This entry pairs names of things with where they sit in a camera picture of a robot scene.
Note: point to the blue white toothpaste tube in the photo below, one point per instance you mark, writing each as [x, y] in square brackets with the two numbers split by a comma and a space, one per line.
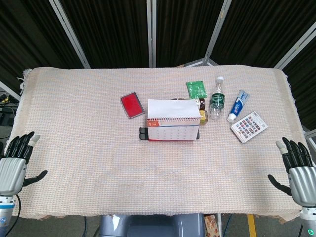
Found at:
[238, 106]

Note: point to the green snack packet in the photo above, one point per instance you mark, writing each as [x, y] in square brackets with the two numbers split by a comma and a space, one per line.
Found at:
[196, 89]

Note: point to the clear plastic water bottle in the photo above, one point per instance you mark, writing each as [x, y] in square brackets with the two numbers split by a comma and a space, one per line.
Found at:
[217, 101]

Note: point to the beige woven tablecloth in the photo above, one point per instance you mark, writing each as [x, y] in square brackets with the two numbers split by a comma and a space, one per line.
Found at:
[98, 160]

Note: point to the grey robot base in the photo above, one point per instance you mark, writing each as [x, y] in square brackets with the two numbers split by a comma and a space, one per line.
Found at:
[153, 225]

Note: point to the white spiral desk calendar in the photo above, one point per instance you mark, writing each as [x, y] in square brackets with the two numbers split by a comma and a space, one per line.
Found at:
[170, 111]

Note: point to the black case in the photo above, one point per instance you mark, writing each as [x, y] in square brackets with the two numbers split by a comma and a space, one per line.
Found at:
[143, 133]

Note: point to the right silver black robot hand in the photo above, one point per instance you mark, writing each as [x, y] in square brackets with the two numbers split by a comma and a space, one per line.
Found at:
[302, 182]

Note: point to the red ink pad box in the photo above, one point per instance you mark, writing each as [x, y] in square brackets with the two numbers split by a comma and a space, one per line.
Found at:
[132, 105]

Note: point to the patterned cardboard box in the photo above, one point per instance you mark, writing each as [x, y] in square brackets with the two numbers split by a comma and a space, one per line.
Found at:
[212, 225]

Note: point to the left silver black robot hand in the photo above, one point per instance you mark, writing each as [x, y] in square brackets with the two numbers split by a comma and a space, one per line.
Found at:
[11, 170]

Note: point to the white screen frame post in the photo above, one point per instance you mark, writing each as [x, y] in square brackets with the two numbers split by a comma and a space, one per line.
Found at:
[217, 32]
[8, 89]
[293, 49]
[70, 34]
[151, 32]

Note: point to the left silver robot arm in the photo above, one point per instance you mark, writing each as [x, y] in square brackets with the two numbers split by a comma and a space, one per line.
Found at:
[5, 212]

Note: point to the white box with coloured squares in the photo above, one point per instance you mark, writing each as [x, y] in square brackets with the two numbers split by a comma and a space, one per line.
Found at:
[249, 126]

